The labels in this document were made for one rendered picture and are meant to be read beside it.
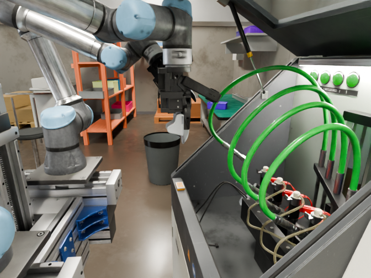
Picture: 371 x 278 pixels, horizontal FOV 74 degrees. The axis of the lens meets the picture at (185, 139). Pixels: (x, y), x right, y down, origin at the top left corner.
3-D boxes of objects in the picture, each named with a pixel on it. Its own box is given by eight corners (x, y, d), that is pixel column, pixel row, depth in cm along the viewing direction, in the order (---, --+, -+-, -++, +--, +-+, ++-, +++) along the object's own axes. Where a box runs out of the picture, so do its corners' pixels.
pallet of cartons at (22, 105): (57, 117, 663) (53, 90, 642) (34, 128, 549) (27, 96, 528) (24, 117, 658) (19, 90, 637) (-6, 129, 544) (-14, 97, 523)
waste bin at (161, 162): (181, 171, 336) (181, 132, 319) (179, 187, 293) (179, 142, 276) (149, 171, 337) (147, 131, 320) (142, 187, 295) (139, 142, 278)
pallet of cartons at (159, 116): (204, 115, 685) (204, 97, 671) (209, 123, 597) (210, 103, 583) (156, 115, 678) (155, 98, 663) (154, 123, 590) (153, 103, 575)
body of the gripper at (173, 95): (158, 110, 71) (157, 66, 67) (187, 108, 72) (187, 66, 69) (160, 115, 64) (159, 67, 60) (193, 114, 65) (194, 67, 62)
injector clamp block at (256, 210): (239, 234, 91) (242, 197, 86) (264, 230, 92) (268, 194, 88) (295, 327, 59) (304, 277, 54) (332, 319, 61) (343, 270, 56)
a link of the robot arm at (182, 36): (151, -1, 59) (175, 5, 65) (153, 48, 62) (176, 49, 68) (175, -6, 54) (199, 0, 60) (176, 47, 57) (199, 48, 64)
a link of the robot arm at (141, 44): (132, 43, 101) (148, 28, 99) (146, 63, 99) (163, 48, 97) (122, 34, 94) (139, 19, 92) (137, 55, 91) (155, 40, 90)
